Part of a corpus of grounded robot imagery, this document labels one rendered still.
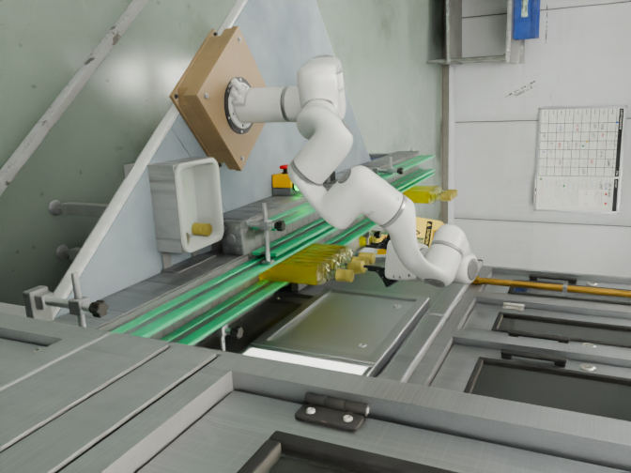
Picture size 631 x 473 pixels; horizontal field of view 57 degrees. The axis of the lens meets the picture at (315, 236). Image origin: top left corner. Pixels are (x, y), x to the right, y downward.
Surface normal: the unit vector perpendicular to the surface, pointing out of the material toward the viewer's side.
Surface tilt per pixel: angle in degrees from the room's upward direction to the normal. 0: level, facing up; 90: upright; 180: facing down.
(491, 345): 90
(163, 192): 90
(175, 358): 90
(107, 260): 0
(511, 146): 90
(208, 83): 0
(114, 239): 0
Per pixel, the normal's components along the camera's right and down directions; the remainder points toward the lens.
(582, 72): -0.43, 0.24
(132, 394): -0.04, -0.97
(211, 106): 0.90, 0.07
